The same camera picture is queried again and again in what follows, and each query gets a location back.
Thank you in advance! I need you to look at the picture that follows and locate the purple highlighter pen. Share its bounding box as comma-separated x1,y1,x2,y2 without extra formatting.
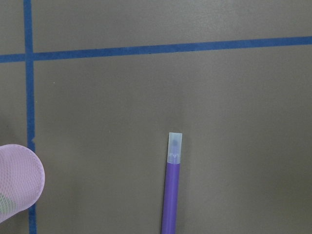
161,132,182,234

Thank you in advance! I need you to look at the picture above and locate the pink mesh pen holder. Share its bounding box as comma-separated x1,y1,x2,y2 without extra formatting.
0,144,45,223

